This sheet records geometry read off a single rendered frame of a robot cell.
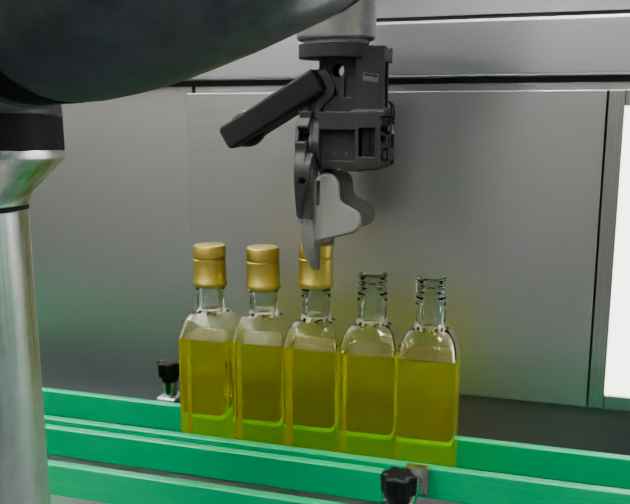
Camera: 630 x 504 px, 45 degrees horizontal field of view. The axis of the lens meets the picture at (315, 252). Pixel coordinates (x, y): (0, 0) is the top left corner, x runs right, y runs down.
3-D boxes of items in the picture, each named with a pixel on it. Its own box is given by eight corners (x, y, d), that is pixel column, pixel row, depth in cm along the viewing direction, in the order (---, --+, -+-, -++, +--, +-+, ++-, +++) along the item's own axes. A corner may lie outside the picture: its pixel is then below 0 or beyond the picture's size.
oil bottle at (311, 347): (348, 501, 83) (349, 311, 79) (334, 527, 77) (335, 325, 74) (299, 493, 84) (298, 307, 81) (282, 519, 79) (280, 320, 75)
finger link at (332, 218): (355, 273, 70) (360, 173, 70) (294, 269, 72) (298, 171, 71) (363, 272, 73) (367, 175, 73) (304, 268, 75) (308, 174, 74)
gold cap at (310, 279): (337, 283, 78) (337, 241, 77) (327, 291, 74) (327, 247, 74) (304, 281, 79) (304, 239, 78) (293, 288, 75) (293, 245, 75)
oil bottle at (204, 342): (248, 486, 86) (245, 303, 82) (228, 511, 81) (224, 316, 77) (203, 479, 88) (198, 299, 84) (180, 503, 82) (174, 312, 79)
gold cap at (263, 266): (278, 284, 81) (278, 243, 80) (282, 291, 77) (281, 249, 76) (245, 285, 80) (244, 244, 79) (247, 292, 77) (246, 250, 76)
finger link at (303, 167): (307, 218, 70) (312, 122, 69) (291, 218, 70) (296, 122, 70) (322, 220, 74) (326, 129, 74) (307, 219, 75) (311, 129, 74)
